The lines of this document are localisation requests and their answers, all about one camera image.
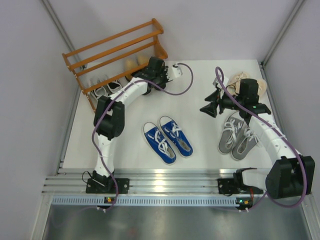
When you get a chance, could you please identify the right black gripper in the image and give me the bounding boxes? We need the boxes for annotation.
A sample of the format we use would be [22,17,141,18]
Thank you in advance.
[200,88,245,118]

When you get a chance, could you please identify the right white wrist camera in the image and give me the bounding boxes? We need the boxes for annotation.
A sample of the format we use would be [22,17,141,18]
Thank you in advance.
[212,75,230,90]

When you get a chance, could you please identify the grey canvas sneaker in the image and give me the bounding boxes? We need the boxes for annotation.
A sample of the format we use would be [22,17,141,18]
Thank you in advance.
[231,126,259,161]
[218,111,244,154]

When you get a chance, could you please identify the gold loafer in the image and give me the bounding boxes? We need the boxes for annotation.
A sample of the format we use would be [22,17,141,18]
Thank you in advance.
[124,55,149,83]
[136,54,167,92]

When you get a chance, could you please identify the black white sneaker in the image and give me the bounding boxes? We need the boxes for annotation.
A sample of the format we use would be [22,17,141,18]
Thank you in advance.
[106,79,123,94]
[90,86,109,101]

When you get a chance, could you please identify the orange wooden shoe shelf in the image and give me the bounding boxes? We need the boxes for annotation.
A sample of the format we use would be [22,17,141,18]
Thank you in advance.
[62,18,168,110]

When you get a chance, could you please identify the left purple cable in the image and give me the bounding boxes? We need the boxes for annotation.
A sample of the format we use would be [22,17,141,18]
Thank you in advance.
[91,62,195,213]

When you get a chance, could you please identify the perforated grey cable tray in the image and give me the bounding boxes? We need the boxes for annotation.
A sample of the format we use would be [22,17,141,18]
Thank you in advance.
[51,195,251,207]

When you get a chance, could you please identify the right beige sneaker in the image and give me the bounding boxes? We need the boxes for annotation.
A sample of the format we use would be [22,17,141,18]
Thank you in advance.
[256,78,268,97]

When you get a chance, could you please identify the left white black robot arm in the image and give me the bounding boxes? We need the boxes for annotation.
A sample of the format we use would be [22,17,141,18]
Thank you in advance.
[85,56,169,194]

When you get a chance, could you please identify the blue canvas sneaker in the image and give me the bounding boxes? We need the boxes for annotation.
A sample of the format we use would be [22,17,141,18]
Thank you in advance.
[159,115,194,158]
[142,122,177,165]

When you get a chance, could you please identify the right grey canvas sneaker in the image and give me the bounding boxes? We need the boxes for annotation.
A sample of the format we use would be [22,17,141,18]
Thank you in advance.
[231,126,259,161]

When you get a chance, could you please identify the aluminium rail frame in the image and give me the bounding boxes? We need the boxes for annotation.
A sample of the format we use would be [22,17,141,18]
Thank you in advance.
[41,168,236,196]

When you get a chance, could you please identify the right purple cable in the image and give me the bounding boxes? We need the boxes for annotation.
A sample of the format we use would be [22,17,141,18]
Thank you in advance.
[214,66,310,211]

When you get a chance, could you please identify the left grey canvas sneaker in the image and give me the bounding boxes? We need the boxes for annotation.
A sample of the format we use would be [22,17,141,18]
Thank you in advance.
[218,111,244,154]

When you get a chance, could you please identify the beige sneaker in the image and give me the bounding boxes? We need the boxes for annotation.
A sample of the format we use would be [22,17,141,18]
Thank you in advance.
[256,78,268,97]
[227,71,251,87]

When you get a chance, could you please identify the left beige sneaker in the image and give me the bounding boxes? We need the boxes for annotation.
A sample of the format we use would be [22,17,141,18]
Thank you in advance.
[227,71,251,87]

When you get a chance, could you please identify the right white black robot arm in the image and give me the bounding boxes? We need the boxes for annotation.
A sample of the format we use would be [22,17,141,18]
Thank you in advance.
[200,78,315,200]

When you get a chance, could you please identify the purple cable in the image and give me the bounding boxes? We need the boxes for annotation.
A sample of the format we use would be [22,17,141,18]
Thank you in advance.
[214,66,310,211]
[91,62,195,213]

